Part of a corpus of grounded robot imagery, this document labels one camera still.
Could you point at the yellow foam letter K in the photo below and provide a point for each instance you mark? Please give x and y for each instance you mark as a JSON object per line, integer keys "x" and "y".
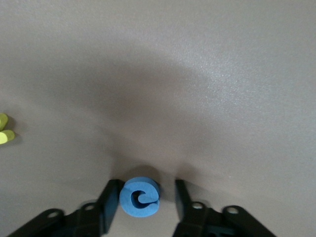
{"x": 6, "y": 137}

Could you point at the blue foam letter G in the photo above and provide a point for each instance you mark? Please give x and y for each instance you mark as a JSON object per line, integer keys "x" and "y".
{"x": 128, "y": 205}

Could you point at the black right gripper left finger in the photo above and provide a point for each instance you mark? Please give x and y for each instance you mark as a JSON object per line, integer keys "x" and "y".
{"x": 86, "y": 222}

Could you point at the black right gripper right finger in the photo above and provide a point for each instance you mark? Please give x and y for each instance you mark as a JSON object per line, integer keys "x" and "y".
{"x": 202, "y": 222}

